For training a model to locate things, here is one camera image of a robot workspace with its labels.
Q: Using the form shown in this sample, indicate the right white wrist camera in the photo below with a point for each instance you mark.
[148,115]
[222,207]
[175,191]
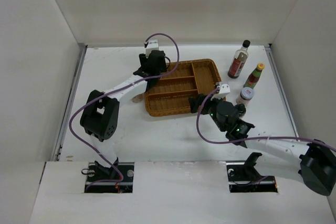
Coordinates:
[223,90]

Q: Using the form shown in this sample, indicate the brown wicker divided basket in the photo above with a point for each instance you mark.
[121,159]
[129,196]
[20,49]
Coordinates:
[171,93]

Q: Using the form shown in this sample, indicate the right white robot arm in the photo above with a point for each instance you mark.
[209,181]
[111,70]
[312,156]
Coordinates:
[308,161]

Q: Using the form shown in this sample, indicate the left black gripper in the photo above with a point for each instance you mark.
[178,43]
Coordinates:
[144,60]

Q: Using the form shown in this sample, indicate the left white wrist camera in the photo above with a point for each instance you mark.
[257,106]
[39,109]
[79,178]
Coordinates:
[150,45]

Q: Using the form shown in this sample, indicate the tall dark vinegar bottle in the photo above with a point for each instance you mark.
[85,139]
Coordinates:
[239,60]

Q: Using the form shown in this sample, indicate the pink-cap clear spice bottle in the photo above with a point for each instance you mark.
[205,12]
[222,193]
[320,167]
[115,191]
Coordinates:
[137,99]

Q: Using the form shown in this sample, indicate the green red sauce bottle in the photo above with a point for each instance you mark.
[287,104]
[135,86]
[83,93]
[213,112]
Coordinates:
[254,77]

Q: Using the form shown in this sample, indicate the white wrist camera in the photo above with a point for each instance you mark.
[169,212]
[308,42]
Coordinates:
[150,45]
[223,90]

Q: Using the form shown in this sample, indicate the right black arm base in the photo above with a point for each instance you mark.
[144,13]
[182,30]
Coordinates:
[244,178]

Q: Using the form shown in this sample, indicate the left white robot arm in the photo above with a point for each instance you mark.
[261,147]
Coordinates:
[100,116]

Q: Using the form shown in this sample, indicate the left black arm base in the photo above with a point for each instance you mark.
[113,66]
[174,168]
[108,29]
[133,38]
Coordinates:
[103,179]

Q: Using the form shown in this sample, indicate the black-cap small pepper bottle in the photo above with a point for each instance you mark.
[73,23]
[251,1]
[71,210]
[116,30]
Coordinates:
[241,110]

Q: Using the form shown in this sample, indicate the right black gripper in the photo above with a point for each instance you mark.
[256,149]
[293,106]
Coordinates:
[195,102]

